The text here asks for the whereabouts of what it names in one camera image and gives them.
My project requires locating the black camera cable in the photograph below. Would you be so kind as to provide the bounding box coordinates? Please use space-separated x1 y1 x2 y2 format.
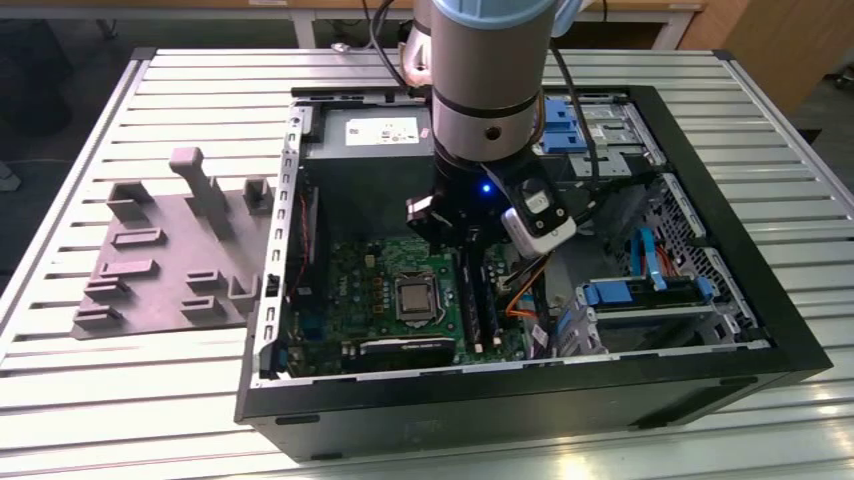
548 37 602 201

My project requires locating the grey power supply unit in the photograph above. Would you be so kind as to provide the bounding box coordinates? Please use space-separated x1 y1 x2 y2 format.
298 105 440 236

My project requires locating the silver CPU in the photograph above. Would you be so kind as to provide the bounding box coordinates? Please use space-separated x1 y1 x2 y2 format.
398 278 436 309

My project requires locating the green motherboard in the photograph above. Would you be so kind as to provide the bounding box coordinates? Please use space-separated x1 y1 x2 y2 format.
279 234 536 374

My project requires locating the CPU socket metal frame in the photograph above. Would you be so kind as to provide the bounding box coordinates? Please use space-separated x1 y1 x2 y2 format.
392 268 445 321

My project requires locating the grey parts rack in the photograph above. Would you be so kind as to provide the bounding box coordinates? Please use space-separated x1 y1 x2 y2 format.
70 148 277 341

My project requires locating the white framed desk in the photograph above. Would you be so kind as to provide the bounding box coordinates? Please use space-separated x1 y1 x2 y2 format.
290 0 709 51

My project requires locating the orange wire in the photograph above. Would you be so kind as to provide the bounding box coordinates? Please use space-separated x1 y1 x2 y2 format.
504 259 556 319

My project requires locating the black camera bracket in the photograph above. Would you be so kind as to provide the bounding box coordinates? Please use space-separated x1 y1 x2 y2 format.
484 159 576 236

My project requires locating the black cable with connector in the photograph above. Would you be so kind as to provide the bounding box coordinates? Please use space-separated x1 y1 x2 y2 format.
364 0 413 89

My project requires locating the black open PC case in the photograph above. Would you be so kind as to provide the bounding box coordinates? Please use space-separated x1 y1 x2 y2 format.
233 83 836 460

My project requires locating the blue drive bay latch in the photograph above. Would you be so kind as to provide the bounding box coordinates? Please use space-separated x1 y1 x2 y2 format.
544 98 590 154

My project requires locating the blue flat wire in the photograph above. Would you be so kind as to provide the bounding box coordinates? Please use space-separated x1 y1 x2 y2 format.
630 225 669 291

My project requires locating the wooden cabinet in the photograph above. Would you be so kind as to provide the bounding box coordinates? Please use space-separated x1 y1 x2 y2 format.
680 0 854 121

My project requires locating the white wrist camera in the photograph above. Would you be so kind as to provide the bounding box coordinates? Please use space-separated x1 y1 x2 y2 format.
500 207 580 261

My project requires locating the hard disk in blue carrier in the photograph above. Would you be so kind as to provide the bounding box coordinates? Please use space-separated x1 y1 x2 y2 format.
577 277 713 311

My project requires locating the black graphics card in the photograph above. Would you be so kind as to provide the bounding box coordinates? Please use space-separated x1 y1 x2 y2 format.
344 334 460 371

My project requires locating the black cable bundle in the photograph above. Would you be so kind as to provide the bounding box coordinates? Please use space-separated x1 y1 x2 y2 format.
537 169 669 261

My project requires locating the metal drive cage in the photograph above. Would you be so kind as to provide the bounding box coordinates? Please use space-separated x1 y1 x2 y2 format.
533 97 666 211

